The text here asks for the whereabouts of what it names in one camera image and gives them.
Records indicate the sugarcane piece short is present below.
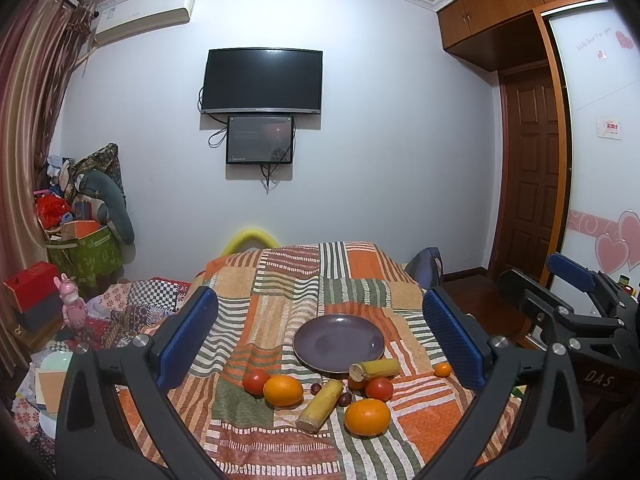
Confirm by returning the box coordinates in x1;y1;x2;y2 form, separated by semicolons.
348;359;400;382

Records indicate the striped red curtain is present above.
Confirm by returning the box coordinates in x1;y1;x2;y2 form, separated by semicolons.
0;0;97;376

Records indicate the blue backpack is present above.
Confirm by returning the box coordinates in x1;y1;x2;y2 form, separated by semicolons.
405;247;444;290

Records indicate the grey plush toy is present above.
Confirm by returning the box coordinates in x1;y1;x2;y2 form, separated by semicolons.
75;169;134;246

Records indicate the pink rabbit toy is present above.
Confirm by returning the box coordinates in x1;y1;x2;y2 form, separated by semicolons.
53;273;87;330

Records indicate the white air conditioner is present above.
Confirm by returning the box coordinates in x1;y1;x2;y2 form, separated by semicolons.
94;0;195;46

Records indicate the red box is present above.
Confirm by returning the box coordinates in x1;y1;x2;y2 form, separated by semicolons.
3;261;58;313

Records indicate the dark grape right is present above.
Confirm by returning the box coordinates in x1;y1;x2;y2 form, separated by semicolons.
337;392;352;408

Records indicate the wooden wardrobe with white door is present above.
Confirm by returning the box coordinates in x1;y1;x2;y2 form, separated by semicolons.
436;0;639;315

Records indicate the sugarcane piece long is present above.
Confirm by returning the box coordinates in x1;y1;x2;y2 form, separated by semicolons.
295;379;344;434

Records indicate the small wall monitor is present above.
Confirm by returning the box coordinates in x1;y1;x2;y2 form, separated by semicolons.
226;115;294;165

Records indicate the red tomato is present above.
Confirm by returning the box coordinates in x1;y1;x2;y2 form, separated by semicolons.
364;377;394;402
242;368;271;398

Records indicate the purple round plate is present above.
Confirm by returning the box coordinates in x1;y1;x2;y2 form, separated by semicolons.
293;313;385;375

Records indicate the black wall television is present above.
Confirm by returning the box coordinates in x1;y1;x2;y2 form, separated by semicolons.
200;48;323;115

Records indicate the large orange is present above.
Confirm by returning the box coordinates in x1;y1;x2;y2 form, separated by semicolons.
262;375;304;408
344;399;390;438

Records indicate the striped patchwork blanket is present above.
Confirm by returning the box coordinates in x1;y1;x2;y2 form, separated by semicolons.
115;240;524;480

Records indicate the brown wooden door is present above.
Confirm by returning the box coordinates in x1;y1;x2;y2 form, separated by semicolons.
490;64;559;280

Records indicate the small mandarin near plate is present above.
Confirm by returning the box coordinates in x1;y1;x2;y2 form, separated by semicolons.
347;377;366;391

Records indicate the checkered patchwork quilt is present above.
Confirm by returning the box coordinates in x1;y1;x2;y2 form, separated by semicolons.
46;278;190;351

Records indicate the small mandarin far right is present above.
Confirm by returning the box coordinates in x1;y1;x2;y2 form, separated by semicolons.
434;362;452;377

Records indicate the green storage box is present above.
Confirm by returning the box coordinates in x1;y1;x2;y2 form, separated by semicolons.
46;226;122;294

